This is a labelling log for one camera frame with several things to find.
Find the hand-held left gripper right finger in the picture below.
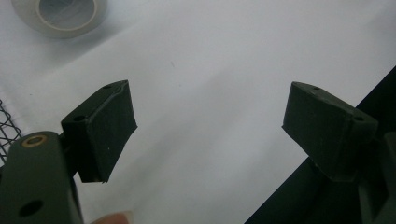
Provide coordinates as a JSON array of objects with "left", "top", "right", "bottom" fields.
[{"left": 281, "top": 81, "right": 379, "bottom": 183}]

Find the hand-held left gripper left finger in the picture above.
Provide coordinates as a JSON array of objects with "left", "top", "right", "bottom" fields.
[{"left": 60, "top": 79, "right": 138, "bottom": 184}]

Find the white tape roll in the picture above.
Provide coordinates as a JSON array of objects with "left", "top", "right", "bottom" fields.
[{"left": 10, "top": 0, "right": 108, "bottom": 39}]

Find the black wire mesh basket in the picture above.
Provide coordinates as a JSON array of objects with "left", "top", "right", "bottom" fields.
[{"left": 0, "top": 99, "right": 22, "bottom": 167}]

